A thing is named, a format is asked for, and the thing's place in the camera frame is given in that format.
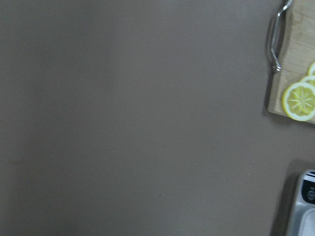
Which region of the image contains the wooden cutting board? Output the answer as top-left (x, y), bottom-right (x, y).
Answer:
top-left (267, 0), bottom-right (315, 116)

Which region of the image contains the silver kitchen scale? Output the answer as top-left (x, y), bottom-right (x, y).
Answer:
top-left (285, 170), bottom-right (315, 236)

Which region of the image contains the lemon slice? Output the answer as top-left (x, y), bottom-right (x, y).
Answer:
top-left (282, 82), bottom-right (315, 121)
top-left (298, 75), bottom-right (315, 88)
top-left (307, 62), bottom-right (315, 76)

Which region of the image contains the lemon slice front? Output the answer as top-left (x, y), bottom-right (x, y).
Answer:
top-left (282, 82), bottom-right (315, 121)

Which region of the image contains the lemon slice back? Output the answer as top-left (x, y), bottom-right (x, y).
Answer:
top-left (307, 62), bottom-right (315, 76)

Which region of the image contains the lemon slice middle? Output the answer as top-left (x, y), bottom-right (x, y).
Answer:
top-left (298, 75), bottom-right (315, 88)

